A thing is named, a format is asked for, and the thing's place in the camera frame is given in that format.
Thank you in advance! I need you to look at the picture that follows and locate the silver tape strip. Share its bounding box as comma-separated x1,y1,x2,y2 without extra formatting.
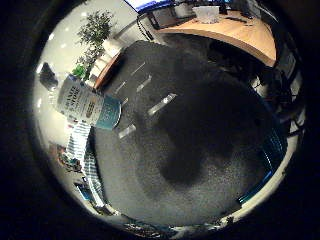
117,123,138,140
146,92,178,117
130,60,147,77
135,74,153,94

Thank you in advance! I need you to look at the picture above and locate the green potted plant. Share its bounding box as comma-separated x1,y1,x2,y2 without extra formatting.
71,9,115,82

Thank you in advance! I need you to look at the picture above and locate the curved wooden desk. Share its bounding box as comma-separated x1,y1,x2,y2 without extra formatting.
155,9,278,68

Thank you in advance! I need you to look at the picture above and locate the white cabinet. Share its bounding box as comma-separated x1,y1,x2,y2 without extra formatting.
89,37,124,80

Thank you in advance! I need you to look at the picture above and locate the blue screen computer monitor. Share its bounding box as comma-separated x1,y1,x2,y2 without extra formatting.
124,0,175,16

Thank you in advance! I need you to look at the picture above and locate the small colourful box clutter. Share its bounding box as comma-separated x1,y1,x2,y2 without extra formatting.
49,142,85,175

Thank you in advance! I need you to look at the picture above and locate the white teal labelled spray bottle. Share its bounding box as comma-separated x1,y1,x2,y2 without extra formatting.
55,73,123,132

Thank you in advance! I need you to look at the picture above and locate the clear plastic storage box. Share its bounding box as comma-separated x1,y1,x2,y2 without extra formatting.
192,5,222,25

